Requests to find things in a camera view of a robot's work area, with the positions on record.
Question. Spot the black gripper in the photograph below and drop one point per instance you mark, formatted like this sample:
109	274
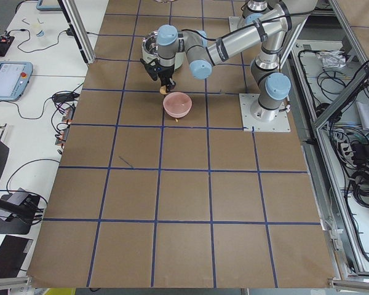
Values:
166	72

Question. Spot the black monitor stand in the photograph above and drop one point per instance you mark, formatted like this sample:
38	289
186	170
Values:
19	210

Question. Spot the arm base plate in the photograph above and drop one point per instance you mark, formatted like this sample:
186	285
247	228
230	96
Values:
236	22
257	119

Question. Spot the paper cup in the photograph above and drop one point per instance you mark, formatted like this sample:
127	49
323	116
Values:
39	32

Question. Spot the pink bowl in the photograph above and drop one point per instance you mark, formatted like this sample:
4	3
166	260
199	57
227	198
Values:
177	104

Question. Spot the black power adapter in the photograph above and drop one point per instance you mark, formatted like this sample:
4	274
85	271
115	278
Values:
64	97

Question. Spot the teach pendant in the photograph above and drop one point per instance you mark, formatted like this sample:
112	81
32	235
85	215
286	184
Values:
14	77

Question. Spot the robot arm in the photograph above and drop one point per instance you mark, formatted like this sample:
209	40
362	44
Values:
263	22

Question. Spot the brown egg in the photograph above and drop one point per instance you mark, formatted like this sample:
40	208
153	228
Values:
163	90

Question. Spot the aluminium frame post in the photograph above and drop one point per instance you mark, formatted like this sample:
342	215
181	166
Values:
78	30

